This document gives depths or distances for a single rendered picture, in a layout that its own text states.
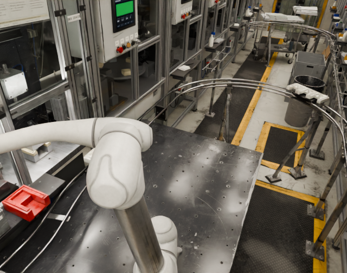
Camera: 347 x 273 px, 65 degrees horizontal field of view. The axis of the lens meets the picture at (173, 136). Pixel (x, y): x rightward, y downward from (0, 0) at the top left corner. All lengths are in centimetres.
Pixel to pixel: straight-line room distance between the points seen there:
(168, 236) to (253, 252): 127
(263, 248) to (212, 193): 84
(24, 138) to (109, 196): 35
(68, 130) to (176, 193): 101
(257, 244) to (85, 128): 189
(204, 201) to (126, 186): 108
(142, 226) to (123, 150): 28
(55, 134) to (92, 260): 77
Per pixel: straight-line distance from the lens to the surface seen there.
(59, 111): 187
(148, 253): 101
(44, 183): 160
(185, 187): 180
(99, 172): 71
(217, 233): 161
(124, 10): 189
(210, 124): 374
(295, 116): 404
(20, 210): 142
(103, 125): 88
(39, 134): 93
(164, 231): 124
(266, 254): 245
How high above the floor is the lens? 195
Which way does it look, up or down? 35 degrees down
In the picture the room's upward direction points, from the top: 3 degrees clockwise
